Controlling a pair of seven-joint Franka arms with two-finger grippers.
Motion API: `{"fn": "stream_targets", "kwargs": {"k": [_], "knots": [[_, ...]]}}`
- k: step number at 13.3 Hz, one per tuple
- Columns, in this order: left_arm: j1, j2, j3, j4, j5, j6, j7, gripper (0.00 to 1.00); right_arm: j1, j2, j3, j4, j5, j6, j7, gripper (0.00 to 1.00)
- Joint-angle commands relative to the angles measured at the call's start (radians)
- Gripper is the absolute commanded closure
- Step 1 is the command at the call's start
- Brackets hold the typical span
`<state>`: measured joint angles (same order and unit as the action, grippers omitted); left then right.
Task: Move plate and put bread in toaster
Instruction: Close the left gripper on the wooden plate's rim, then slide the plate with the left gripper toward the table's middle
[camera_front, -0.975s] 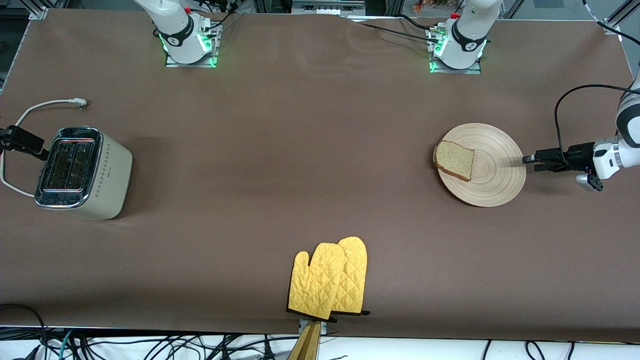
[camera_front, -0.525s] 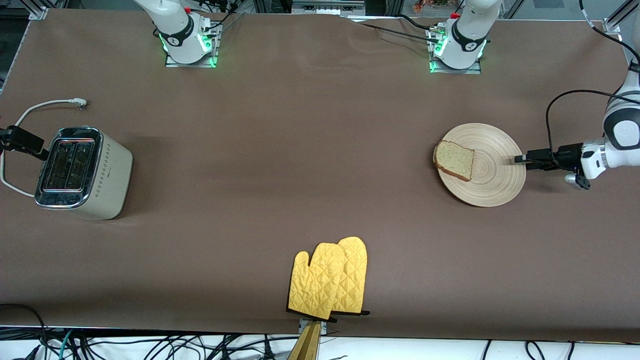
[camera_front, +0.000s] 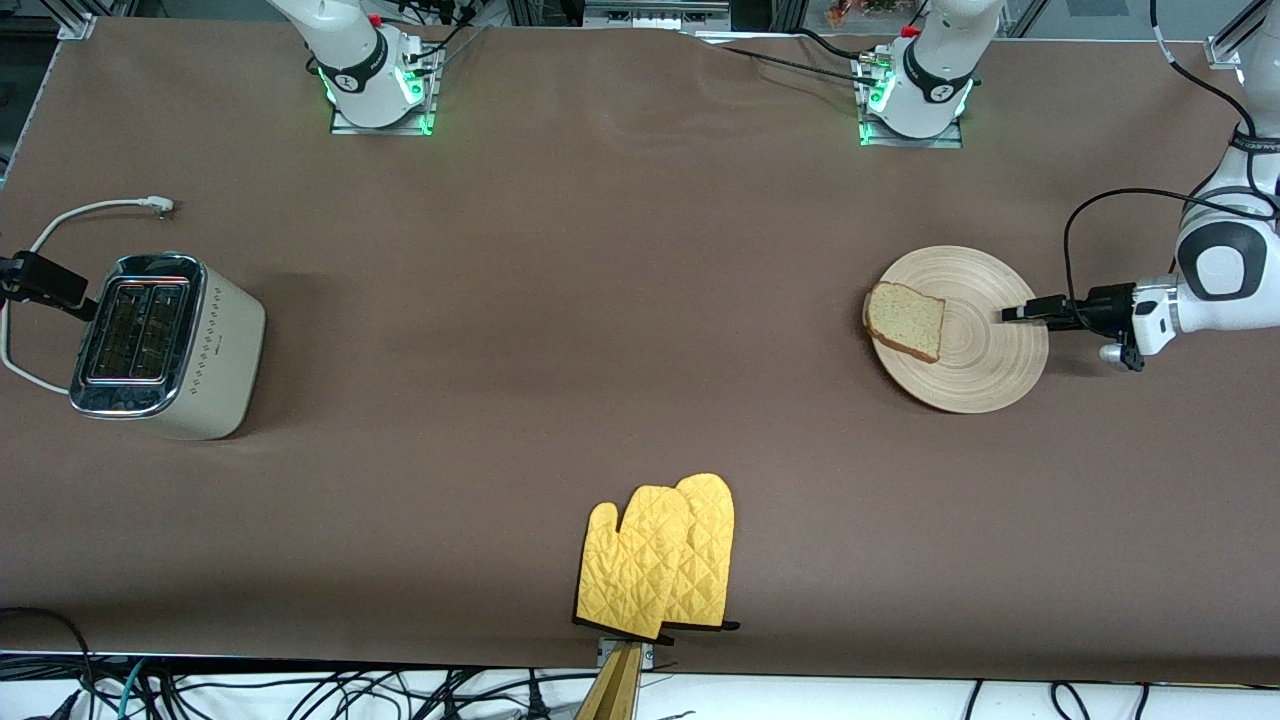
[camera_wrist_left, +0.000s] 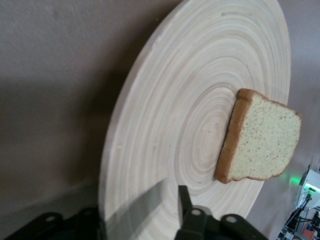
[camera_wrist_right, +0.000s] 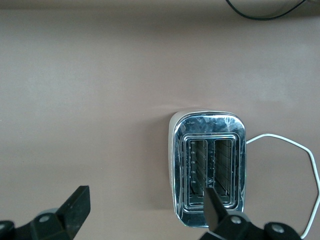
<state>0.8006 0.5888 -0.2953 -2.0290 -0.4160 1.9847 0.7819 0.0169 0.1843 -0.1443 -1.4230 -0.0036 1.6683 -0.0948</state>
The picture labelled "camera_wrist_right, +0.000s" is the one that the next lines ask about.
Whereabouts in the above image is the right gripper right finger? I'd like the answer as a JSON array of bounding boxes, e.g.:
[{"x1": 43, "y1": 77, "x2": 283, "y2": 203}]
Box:
[{"x1": 202, "y1": 186, "x2": 266, "y2": 240}]

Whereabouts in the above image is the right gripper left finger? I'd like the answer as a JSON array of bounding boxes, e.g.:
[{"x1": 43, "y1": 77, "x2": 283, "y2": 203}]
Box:
[{"x1": 14, "y1": 185, "x2": 91, "y2": 240}]

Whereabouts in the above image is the cream and chrome toaster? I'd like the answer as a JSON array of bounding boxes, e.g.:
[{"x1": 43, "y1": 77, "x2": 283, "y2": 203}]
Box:
[{"x1": 167, "y1": 109, "x2": 248, "y2": 230}]

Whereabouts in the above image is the brown table cover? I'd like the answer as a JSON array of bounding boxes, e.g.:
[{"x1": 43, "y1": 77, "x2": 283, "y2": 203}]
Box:
[{"x1": 0, "y1": 8, "x2": 320, "y2": 240}]

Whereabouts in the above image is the white toaster power cable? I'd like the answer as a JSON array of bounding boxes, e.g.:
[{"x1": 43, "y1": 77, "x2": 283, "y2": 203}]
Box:
[{"x1": 246, "y1": 133, "x2": 320, "y2": 240}]

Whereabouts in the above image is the looping black floor cable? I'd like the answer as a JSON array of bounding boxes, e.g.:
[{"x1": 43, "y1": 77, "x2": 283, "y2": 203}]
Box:
[{"x1": 224, "y1": 0, "x2": 309, "y2": 21}]

